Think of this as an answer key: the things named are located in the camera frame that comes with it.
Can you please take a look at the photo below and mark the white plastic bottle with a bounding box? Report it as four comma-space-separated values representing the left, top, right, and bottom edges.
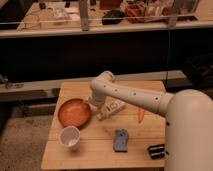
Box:
96, 100, 126, 120

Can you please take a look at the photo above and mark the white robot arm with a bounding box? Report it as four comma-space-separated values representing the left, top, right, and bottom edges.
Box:
89, 71, 213, 171

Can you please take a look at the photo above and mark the orange ceramic bowl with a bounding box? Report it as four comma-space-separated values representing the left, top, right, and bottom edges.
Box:
58, 98, 91, 127

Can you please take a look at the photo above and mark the orange carrot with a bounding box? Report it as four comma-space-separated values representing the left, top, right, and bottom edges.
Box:
138, 108, 145, 123

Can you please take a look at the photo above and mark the blue sponge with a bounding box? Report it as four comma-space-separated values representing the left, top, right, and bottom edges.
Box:
113, 129, 129, 152

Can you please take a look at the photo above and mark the white paper cup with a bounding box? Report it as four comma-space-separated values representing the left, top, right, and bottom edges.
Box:
59, 126, 80, 151

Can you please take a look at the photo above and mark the black bag on bench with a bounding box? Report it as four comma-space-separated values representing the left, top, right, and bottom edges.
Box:
102, 10, 124, 25

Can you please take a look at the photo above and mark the orange tool clutter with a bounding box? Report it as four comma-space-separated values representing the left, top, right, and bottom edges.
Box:
125, 3, 146, 23

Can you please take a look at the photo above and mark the grey metal post left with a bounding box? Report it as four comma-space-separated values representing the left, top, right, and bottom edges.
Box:
78, 0, 89, 31

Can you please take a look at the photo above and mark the grey metal post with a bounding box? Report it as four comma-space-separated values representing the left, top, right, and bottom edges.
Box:
78, 0, 89, 31
167, 0, 182, 28

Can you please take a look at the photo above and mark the grey metal post right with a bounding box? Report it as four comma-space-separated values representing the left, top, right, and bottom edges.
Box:
167, 0, 182, 28

